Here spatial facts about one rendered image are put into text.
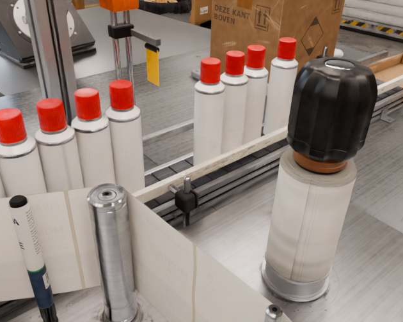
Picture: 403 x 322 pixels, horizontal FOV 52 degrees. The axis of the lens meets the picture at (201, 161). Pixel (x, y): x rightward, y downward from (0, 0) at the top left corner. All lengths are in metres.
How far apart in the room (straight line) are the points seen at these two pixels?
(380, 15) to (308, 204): 4.70
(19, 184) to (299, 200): 0.35
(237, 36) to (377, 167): 0.51
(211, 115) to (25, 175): 0.31
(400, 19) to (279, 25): 4.00
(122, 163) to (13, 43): 0.89
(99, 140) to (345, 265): 0.38
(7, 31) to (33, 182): 0.95
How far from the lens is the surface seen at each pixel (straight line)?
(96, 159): 0.61
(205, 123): 0.71
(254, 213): 0.68
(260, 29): 1.13
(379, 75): 1.47
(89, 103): 0.58
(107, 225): 0.42
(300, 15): 1.15
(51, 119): 0.56
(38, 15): 0.67
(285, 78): 0.83
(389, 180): 0.93
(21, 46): 1.46
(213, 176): 0.76
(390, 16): 5.08
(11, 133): 0.55
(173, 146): 0.94
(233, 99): 0.74
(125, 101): 0.60
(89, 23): 1.90
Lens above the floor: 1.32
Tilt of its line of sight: 33 degrees down
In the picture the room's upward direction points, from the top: 2 degrees clockwise
